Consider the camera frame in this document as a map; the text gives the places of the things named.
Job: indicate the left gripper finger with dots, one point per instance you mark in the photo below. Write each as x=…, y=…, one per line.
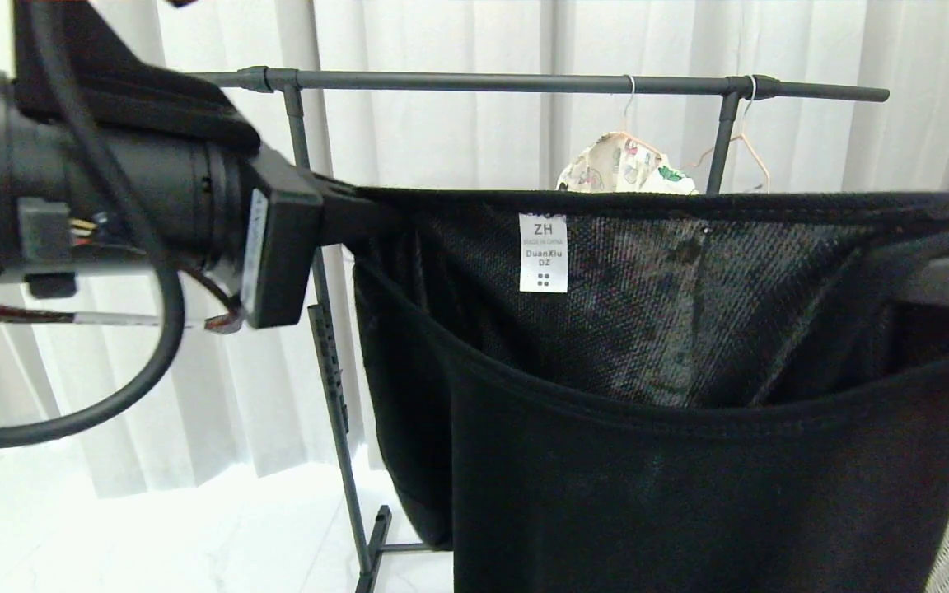
x=351, y=214

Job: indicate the cream printed garment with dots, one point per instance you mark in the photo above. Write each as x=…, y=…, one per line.
x=623, y=169

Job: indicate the black clothes rack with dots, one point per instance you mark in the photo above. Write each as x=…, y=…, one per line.
x=483, y=82

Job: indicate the white curtain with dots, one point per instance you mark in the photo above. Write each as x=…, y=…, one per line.
x=458, y=140

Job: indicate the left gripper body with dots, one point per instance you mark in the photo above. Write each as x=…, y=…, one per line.
x=153, y=198

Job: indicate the black garment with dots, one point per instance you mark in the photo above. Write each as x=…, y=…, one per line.
x=647, y=494

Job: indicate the pink clothes hanger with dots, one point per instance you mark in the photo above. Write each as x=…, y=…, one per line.
x=629, y=91
x=763, y=169

